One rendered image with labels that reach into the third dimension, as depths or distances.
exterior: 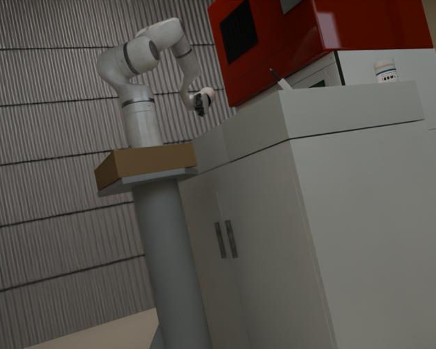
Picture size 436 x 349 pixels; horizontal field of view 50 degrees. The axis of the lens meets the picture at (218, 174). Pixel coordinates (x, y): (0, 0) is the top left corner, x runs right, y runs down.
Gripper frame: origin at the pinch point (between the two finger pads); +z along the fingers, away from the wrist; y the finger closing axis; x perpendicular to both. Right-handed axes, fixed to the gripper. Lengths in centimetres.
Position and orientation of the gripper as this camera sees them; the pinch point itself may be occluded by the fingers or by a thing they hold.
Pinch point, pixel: (198, 107)
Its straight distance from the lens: 216.8
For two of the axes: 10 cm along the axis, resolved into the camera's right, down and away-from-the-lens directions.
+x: 9.8, -1.2, -1.6
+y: -1.7, -9.3, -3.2
